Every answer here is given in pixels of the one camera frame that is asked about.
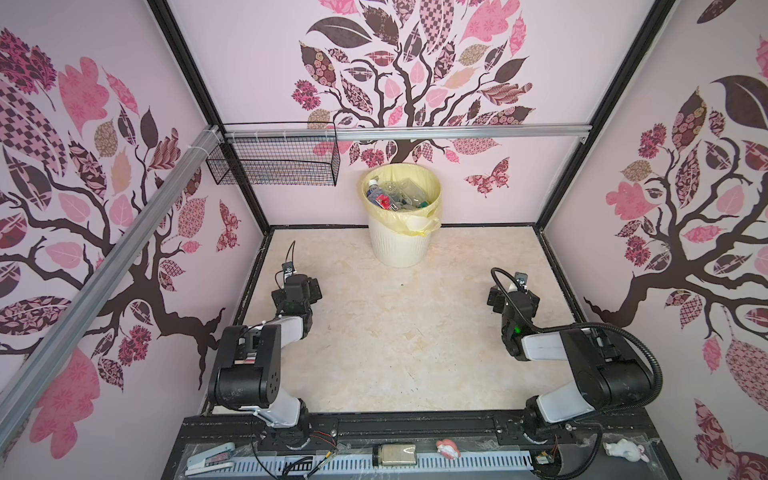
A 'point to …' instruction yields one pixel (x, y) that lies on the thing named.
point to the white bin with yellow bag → (401, 201)
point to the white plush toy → (627, 450)
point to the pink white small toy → (448, 448)
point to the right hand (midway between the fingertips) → (514, 285)
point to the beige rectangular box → (398, 454)
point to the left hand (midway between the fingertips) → (298, 286)
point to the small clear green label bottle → (416, 195)
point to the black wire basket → (276, 153)
